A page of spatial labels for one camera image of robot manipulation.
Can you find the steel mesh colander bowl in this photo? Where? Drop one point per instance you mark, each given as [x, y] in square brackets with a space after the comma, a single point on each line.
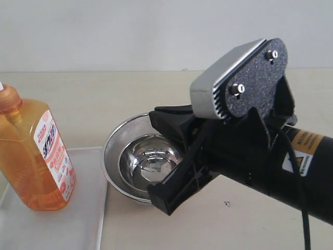
[124, 133]

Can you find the white plastic tray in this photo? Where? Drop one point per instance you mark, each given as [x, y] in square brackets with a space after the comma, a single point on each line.
[77, 226]

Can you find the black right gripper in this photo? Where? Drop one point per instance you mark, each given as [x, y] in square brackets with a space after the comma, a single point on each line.
[254, 150]

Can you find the orange dish soap pump bottle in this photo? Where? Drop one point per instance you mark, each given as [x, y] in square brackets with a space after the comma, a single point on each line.
[34, 159]

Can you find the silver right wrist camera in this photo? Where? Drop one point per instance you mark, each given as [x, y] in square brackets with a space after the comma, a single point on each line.
[246, 77]

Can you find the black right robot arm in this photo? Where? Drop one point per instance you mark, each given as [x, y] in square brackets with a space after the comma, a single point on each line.
[314, 158]

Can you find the small stainless steel bowl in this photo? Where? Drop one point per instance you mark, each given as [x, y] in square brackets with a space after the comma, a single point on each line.
[147, 160]

